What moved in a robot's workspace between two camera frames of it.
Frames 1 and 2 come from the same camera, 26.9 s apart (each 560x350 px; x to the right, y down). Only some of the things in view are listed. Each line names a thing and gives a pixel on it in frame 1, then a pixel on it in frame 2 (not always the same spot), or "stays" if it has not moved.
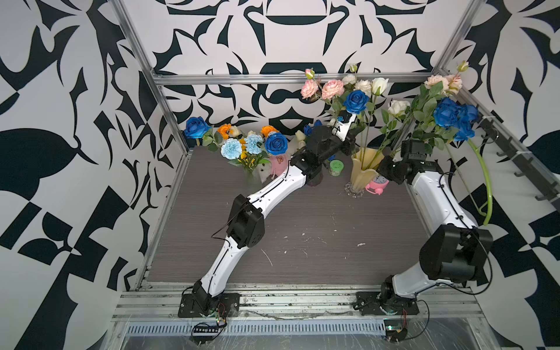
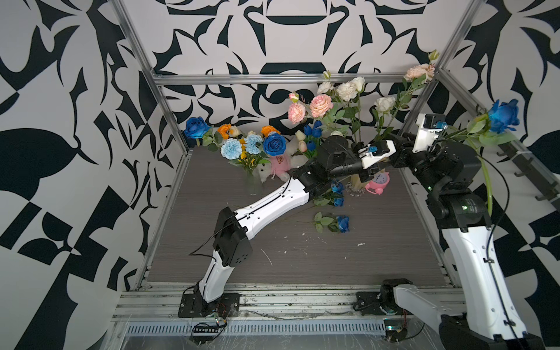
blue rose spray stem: x=445 y=119 to x=491 y=127
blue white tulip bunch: x=302 y=135 stays
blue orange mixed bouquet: x=247 y=149 stays
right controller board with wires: x=397 y=329 stays
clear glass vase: x=251 y=184 stays
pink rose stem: x=435 y=87 to x=417 y=76
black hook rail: x=532 y=165 stays
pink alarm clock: x=377 y=185 stays
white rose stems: x=397 y=109 to x=345 y=98
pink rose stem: x=329 y=90 to x=319 y=106
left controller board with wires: x=202 y=332 stays
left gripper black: x=343 y=146 to x=364 y=176
